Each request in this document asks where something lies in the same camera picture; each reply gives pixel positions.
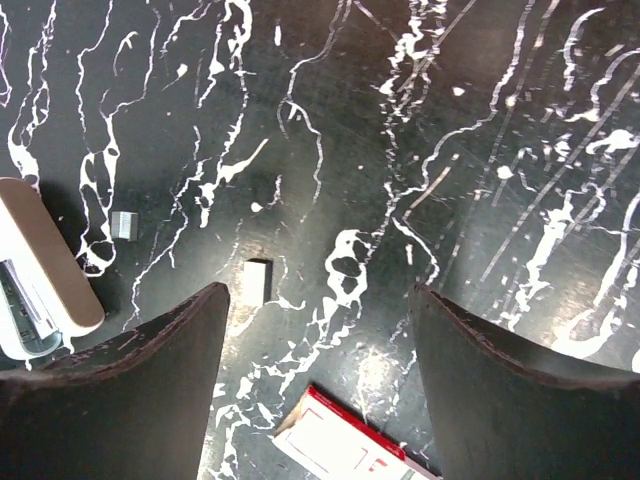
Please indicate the small silver staple strip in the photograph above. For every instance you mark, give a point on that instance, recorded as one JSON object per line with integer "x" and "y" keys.
{"x": 124, "y": 225}

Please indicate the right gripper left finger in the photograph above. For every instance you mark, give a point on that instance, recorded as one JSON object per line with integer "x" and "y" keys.
{"x": 133, "y": 407}

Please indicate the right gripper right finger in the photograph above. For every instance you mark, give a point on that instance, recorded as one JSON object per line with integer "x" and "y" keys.
{"x": 504, "y": 407}

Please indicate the light blue stapler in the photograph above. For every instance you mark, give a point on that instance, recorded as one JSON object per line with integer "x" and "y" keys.
{"x": 46, "y": 300}

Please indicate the red white staple box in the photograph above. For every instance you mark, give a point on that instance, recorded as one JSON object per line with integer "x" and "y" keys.
{"x": 332, "y": 443}

